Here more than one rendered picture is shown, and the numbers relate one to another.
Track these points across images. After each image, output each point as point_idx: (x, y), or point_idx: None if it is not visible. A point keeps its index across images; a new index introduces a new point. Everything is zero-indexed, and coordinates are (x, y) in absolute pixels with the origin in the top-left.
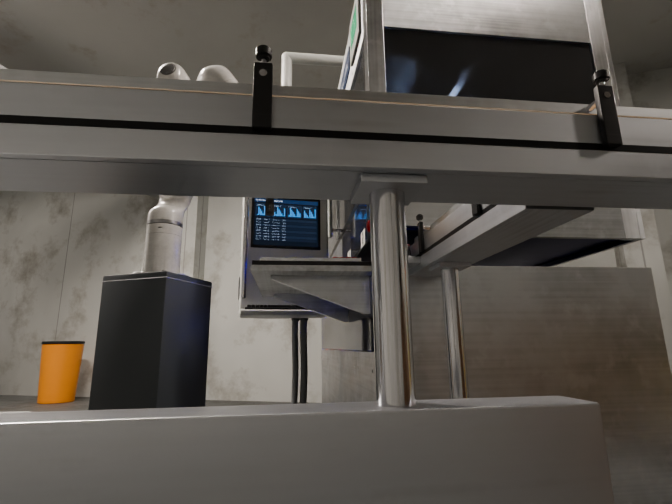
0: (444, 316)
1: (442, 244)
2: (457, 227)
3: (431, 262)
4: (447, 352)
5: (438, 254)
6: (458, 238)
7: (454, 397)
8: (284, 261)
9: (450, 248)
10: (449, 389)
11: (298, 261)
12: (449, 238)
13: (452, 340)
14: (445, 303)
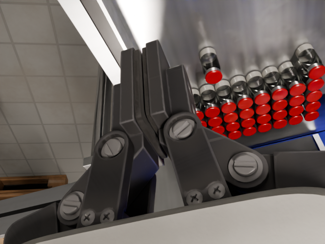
0: (96, 138)
1: (40, 201)
2: (3, 216)
3: (74, 182)
4: (97, 112)
5: (53, 191)
6: (6, 205)
7: (96, 87)
8: (86, 11)
9: (24, 197)
10: (100, 88)
11: (106, 45)
12: (23, 206)
13: (93, 123)
14: (93, 149)
